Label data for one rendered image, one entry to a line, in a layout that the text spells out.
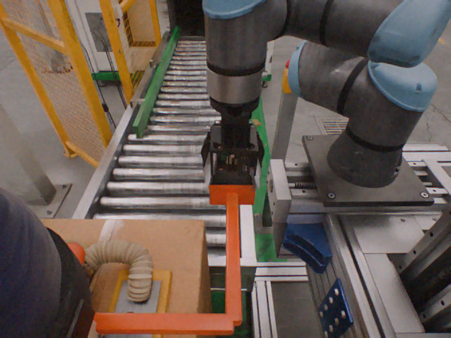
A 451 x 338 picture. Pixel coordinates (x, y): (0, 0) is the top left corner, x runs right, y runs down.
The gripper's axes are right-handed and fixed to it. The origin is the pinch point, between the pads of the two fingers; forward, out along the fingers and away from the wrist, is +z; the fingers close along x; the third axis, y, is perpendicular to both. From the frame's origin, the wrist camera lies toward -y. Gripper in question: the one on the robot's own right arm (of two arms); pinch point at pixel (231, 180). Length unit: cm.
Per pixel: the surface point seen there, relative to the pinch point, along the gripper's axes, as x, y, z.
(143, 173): -41, -55, 53
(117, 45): -66, -130, 21
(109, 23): -67, -130, 9
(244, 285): 6, -6, 62
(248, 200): 3.1, 4.0, 1.1
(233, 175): 0.2, 0.8, -2.3
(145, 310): -14.8, 20.3, 10.7
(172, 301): -10.9, 18.0, 13.1
